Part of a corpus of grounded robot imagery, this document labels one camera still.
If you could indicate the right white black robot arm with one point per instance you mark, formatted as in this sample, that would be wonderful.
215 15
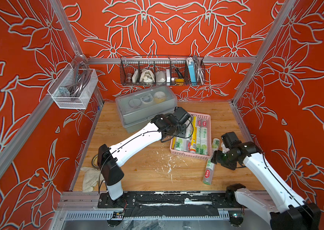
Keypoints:
289 210

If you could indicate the green capped wrap roll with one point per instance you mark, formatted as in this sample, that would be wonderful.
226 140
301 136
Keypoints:
179 144

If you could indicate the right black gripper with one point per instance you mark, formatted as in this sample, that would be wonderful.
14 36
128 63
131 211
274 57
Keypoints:
216 157

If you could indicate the pink plastic basket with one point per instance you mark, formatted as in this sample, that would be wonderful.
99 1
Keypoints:
189 132

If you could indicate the grey lidded storage box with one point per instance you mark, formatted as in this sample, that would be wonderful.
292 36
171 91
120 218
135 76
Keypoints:
135 110

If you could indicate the white cloth glove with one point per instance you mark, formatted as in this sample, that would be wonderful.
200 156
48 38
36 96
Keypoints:
92 178

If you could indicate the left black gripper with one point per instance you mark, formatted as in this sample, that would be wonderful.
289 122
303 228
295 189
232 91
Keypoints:
184 132

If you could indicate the yellow red wrap roll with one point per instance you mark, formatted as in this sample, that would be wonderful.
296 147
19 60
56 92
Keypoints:
174 142

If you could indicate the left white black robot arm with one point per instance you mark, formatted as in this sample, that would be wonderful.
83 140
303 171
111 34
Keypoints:
111 159

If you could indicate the blue box in wire basket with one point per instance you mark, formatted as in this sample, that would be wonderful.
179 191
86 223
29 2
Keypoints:
191 68

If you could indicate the clear wall bin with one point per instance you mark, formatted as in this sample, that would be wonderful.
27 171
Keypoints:
74 88

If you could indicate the black handled screwdriver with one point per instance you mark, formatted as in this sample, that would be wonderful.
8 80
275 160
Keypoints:
180 76

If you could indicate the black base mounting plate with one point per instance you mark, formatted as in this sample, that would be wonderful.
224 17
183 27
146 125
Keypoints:
133 199

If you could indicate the brown tape roll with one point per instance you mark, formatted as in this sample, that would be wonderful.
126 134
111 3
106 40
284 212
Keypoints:
94 162

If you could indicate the black wire wall basket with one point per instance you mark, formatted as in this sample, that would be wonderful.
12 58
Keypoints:
158 71

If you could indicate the long white green wrap roll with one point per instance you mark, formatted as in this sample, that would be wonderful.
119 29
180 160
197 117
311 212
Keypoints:
209 170

